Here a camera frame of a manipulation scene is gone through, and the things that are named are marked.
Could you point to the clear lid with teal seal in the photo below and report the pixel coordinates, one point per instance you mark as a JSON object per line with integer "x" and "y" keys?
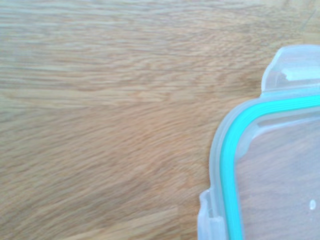
{"x": 275, "y": 162}

